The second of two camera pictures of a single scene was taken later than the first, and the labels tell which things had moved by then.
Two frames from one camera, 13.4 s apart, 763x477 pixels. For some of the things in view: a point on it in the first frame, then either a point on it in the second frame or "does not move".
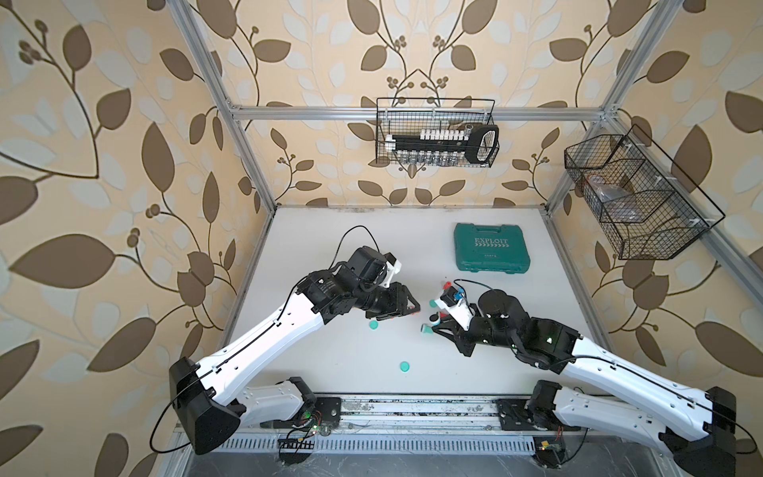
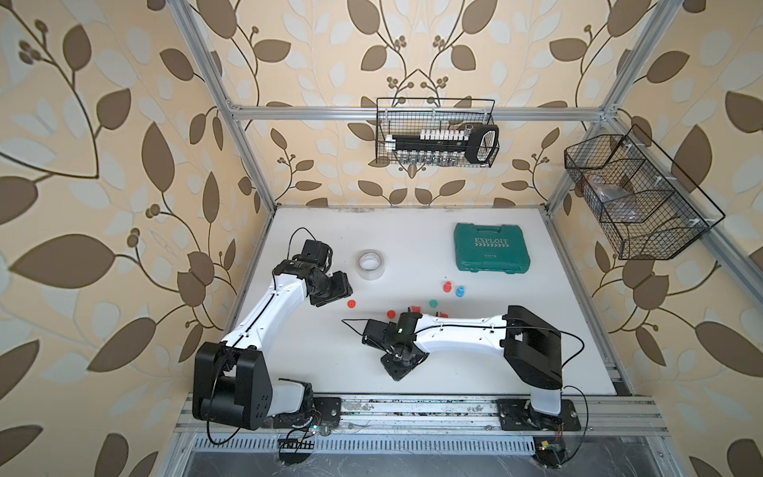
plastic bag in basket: x=617 y=201 does not move
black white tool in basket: x=445 y=147 does not move
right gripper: x=455 y=335 -> x=397 y=374
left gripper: x=396 y=304 -> x=341 y=288
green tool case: x=491 y=248 does not move
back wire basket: x=441 y=131 does not move
